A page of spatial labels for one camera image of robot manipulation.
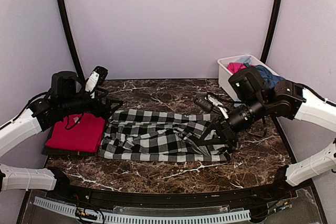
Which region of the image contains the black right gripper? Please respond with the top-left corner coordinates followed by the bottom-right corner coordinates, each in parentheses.
top-left (197, 93), bottom-right (268, 146)

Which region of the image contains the blue garment in bin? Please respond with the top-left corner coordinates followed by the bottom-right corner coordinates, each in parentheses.
top-left (241, 63), bottom-right (285, 89)

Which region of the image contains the folded red t-shirt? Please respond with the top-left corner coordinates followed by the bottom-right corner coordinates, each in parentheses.
top-left (45, 113), bottom-right (106, 153)

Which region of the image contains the folded black garment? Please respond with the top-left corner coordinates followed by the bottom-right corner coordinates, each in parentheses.
top-left (41, 126), bottom-right (99, 158)

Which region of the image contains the black white plaid shirt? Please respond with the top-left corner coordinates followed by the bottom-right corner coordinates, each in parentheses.
top-left (98, 109), bottom-right (238, 163)

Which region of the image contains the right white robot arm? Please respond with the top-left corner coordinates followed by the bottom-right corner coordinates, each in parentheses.
top-left (197, 80), bottom-right (335, 200)

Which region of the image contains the pink garment in bin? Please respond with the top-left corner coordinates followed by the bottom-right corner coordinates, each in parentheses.
top-left (227, 62), bottom-right (246, 74)

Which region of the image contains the black frame post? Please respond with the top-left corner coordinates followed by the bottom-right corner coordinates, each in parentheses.
top-left (57, 0), bottom-right (85, 80)
top-left (260, 0), bottom-right (281, 63)

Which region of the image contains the white plastic laundry bin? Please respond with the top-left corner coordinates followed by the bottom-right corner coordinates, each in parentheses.
top-left (217, 55), bottom-right (279, 101)

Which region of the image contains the right black frame post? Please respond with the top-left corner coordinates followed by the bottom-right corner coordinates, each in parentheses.
top-left (260, 0), bottom-right (281, 63)

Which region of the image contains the white slotted cable duct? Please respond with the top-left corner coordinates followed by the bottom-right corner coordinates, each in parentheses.
top-left (33, 196), bottom-right (251, 223)

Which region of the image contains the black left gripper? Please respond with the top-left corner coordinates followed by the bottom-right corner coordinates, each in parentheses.
top-left (60, 88), bottom-right (123, 119)

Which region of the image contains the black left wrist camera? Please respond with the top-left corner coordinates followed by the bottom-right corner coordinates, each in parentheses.
top-left (50, 71), bottom-right (82, 99)

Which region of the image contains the left black frame post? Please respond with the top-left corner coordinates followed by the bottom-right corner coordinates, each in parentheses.
top-left (57, 0), bottom-right (85, 80)

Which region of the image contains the black front rail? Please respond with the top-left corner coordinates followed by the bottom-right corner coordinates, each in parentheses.
top-left (47, 185), bottom-right (291, 209)

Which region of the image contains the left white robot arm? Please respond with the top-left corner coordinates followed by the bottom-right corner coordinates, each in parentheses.
top-left (1, 93), bottom-right (123, 201)

